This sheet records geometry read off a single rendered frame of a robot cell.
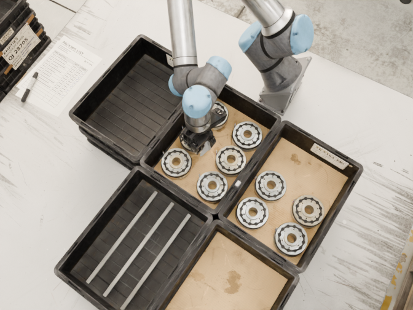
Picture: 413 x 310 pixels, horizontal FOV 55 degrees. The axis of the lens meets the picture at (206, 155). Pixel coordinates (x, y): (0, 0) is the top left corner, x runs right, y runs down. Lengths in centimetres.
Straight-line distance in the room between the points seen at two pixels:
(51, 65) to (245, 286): 117
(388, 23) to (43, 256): 244
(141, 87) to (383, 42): 179
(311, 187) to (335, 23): 165
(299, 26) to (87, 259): 98
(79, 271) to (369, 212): 101
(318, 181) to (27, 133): 110
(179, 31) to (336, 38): 169
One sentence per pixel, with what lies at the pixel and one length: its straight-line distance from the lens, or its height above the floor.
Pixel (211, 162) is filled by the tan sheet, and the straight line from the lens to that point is 136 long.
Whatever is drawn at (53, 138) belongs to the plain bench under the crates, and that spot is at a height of 70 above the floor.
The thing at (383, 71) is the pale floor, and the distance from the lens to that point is 273.
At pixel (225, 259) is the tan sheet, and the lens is 129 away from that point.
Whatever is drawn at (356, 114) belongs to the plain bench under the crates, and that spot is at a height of 70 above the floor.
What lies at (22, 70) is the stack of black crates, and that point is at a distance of 240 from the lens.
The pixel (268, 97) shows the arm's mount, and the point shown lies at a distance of 154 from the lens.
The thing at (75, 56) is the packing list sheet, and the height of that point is 70.
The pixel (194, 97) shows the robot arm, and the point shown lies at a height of 121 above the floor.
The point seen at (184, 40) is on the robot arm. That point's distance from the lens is 121.
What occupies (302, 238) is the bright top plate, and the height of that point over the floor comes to 86.
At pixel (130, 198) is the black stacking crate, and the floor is 83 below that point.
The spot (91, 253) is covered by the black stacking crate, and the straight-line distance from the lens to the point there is 134.
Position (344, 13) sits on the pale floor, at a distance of 291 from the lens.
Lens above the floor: 211
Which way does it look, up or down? 69 degrees down
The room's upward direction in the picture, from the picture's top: straight up
